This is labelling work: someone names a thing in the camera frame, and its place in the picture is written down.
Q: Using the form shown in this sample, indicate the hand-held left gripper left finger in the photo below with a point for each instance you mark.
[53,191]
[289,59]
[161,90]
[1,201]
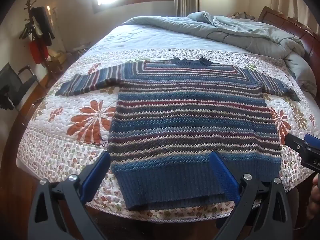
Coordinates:
[96,173]

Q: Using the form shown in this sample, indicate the blue striped knit sweater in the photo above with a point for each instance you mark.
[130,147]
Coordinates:
[195,120]

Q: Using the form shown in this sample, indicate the wooden headboard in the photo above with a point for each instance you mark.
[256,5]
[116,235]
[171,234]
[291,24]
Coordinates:
[310,40]

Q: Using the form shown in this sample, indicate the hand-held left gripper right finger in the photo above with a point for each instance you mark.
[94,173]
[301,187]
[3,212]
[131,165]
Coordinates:
[222,177]

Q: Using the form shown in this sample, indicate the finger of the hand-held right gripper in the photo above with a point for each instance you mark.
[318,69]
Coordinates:
[294,143]
[312,142]

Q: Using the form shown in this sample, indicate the person's right hand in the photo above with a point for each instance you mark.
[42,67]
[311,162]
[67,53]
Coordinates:
[315,200]

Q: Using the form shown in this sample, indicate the patterned pillow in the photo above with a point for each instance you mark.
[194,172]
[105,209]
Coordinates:
[241,15]

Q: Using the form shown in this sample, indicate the wooden coat rack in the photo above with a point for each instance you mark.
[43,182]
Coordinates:
[29,12]

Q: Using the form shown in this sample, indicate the red hanging garment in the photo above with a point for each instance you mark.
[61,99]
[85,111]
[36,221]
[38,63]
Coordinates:
[38,52]

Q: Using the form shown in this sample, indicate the black chair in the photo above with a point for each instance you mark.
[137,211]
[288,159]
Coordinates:
[15,85]

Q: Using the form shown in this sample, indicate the grey duvet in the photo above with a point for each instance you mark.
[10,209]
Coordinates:
[250,35]

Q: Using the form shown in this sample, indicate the floral quilted bedspread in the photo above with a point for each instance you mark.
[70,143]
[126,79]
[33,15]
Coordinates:
[75,142]

